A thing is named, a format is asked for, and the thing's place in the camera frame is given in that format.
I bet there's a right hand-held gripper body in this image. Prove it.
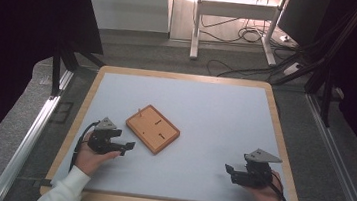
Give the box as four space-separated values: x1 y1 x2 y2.
231 146 285 193

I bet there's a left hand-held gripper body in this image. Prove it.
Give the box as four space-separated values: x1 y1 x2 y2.
85 114 126 158

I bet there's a wooden photo frame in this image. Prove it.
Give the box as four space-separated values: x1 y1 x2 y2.
122 101 184 158

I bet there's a person's left hand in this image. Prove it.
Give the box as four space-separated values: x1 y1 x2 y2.
73 138 123 180

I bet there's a person's right hand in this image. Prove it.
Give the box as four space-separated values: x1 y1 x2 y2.
244 167 287 201

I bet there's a dark floor grate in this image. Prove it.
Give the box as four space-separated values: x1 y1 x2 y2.
48 99 76 126

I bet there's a pale table mat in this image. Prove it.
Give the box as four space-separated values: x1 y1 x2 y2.
51 66 304 201

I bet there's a black metal stand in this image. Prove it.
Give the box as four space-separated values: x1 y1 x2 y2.
299 64 338 129
47 40 109 102

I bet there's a white power strip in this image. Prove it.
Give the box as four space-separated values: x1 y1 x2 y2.
282 59 306 78

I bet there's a white panel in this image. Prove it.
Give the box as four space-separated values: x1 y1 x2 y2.
81 0 173 37

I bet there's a dark monitor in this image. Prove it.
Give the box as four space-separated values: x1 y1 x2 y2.
274 0 333 51

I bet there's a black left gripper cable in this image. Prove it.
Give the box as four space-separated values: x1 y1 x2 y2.
68 118 101 175

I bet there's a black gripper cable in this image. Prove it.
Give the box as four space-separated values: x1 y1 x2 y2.
268 172 293 201
68 118 101 175

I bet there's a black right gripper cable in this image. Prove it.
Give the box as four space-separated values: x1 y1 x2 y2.
268 172 293 201

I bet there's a long black floor cable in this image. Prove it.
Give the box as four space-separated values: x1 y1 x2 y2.
205 57 293 86

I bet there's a black floor cable bundle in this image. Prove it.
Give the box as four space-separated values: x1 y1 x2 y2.
198 12 298 51

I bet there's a white desk frame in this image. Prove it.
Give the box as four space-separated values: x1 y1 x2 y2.
187 0 291 70

